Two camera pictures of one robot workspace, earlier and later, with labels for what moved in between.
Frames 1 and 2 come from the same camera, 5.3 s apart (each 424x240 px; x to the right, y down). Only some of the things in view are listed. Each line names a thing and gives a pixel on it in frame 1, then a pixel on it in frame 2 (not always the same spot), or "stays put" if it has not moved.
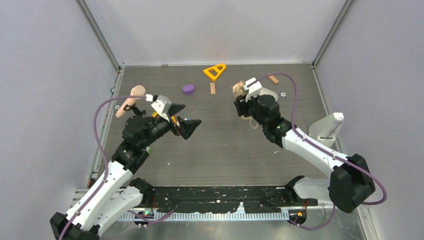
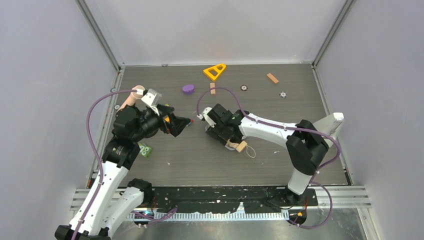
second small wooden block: [212, 87] stays put
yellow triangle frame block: [210, 75] stays put
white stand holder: [325, 130] stays put
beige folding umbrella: [238, 91] to [255, 155]
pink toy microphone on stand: [137, 90] stays put
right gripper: [244, 108] to [218, 122]
